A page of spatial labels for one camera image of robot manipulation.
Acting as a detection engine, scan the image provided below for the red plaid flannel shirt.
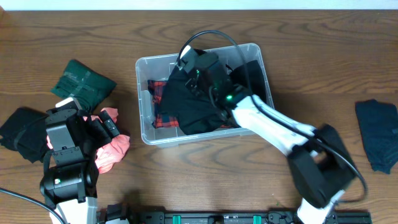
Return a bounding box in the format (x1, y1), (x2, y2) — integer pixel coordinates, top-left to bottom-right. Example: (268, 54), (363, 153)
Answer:
(147, 80), (233, 129)

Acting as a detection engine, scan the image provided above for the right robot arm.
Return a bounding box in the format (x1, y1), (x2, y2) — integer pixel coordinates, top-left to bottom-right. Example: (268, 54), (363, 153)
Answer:
(177, 49), (358, 223)

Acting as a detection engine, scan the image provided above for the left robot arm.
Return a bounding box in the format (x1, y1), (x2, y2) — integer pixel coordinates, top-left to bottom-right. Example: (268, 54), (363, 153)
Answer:
(40, 108), (120, 223)

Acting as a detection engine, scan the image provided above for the dark green folded shirt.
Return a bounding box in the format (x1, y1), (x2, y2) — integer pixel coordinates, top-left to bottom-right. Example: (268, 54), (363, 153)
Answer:
(51, 59), (117, 113)

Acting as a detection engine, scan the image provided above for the dark navy cloth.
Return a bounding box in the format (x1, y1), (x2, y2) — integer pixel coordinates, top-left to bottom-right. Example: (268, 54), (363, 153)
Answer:
(355, 100), (397, 174)

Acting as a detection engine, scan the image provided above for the pink shirt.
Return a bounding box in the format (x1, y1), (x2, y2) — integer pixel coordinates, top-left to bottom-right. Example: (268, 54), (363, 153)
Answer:
(46, 108), (130, 174)

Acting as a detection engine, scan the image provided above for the black folded cloth left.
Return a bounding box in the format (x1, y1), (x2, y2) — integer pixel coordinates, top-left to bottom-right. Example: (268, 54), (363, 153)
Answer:
(1, 107), (49, 163)

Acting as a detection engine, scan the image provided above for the black garment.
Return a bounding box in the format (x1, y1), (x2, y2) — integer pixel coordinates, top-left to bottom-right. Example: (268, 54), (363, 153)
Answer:
(156, 60), (267, 135)

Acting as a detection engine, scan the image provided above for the clear plastic storage bin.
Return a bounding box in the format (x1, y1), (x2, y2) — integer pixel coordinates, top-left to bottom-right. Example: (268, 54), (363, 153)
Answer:
(136, 43), (275, 147)

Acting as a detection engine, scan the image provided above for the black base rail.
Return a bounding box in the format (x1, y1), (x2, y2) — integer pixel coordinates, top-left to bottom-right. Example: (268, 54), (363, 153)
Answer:
(96, 203), (373, 224)

